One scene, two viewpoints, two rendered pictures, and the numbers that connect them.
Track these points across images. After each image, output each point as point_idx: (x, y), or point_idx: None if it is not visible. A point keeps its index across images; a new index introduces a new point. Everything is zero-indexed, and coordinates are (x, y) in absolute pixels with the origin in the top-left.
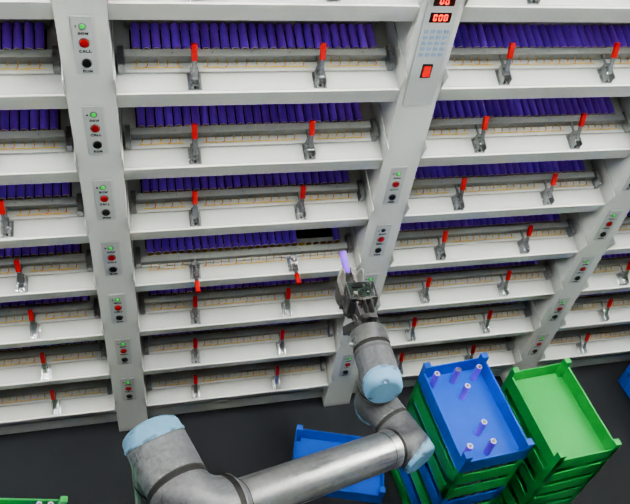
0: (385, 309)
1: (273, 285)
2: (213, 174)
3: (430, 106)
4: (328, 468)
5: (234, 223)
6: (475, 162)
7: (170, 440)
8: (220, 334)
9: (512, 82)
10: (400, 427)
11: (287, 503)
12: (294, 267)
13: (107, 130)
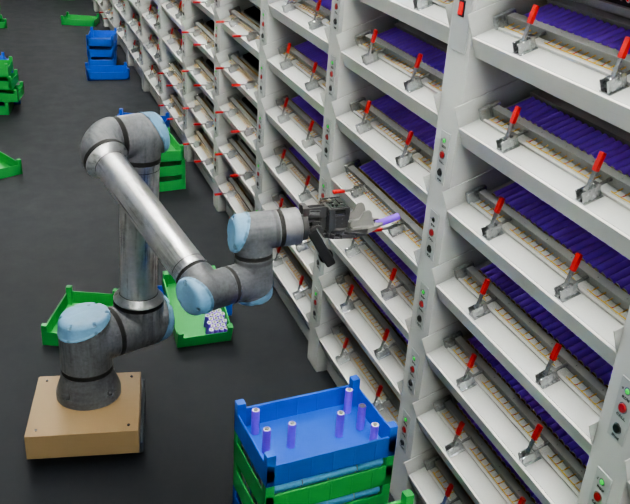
0: (431, 360)
1: (405, 274)
2: (371, 81)
3: (465, 58)
4: (144, 202)
5: (372, 144)
6: (499, 167)
7: (139, 116)
8: (372, 308)
9: (526, 56)
10: (211, 268)
11: (111, 184)
12: (388, 227)
13: (340, 10)
